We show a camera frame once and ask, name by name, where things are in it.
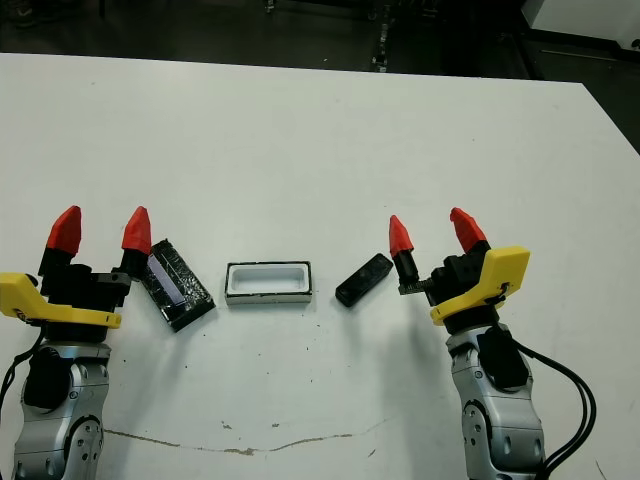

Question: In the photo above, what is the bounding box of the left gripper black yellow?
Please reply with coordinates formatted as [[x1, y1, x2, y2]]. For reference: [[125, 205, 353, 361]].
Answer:
[[0, 204, 153, 345]]

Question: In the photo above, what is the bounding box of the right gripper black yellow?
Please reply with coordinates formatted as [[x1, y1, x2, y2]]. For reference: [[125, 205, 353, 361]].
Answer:
[[388, 206, 531, 335]]

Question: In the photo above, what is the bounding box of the black camera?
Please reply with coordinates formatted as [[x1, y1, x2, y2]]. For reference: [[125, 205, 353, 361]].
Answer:
[[334, 252, 394, 308]]

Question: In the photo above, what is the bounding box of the black box lid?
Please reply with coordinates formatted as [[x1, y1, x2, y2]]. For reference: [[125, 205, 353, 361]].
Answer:
[[141, 238, 218, 334]]

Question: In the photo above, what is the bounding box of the white cabinet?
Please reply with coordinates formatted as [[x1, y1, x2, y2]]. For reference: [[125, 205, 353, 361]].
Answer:
[[519, 0, 640, 54]]

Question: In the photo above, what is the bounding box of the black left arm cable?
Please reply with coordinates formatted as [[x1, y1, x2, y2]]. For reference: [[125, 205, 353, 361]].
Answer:
[[0, 327, 51, 416]]

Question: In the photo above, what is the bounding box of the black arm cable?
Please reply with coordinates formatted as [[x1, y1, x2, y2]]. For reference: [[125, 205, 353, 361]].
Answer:
[[517, 342, 599, 480], [0, 327, 51, 416]]

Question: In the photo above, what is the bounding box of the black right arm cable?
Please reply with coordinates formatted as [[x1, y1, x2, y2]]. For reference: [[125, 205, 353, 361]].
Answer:
[[517, 342, 599, 480]]

